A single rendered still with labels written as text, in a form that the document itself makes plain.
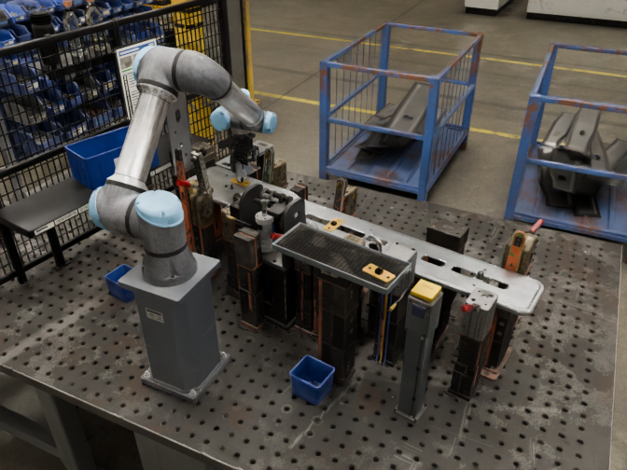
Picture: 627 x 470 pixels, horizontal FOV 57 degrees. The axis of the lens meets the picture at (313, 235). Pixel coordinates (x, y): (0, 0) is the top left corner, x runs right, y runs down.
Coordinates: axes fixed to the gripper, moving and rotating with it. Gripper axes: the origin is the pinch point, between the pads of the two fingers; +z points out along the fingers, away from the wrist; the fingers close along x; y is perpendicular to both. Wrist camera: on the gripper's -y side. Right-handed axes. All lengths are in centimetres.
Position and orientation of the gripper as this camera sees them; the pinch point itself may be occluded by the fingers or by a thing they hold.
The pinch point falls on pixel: (240, 177)
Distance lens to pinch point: 230.0
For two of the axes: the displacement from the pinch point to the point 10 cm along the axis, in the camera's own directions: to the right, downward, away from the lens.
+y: 8.3, 3.2, -4.6
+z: -0.1, 8.3, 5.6
